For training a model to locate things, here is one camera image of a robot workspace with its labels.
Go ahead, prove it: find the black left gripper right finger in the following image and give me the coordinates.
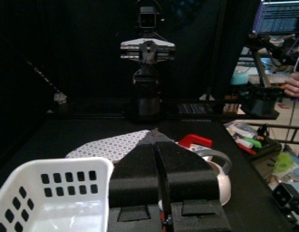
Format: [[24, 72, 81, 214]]
[[153, 140, 231, 232]]

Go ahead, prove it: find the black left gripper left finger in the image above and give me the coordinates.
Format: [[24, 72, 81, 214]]
[[107, 142, 163, 232]]

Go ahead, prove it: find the person's hand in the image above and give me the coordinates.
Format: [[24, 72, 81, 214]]
[[282, 72, 299, 98]]

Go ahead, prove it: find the grey patterned cloth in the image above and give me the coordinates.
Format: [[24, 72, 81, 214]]
[[65, 128, 174, 165]]

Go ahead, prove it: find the green marker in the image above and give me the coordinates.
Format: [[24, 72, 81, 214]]
[[239, 136, 263, 150]]

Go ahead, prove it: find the white plastic perforated basket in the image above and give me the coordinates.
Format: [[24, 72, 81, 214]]
[[0, 157, 114, 232]]

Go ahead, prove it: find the green bottle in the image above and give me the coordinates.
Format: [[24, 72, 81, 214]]
[[273, 151, 295, 174]]

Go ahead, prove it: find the teal cup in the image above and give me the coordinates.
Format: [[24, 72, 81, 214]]
[[229, 71, 250, 86]]

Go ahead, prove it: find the computer monitor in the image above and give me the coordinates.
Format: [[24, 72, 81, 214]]
[[251, 0, 299, 34]]

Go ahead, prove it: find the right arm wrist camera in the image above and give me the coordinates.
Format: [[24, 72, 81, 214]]
[[137, 5, 159, 30]]

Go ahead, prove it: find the red handled toy iron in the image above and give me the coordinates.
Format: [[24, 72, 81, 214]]
[[175, 133, 214, 152]]

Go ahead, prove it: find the black camera on mount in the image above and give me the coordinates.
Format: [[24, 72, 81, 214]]
[[270, 182, 299, 225]]

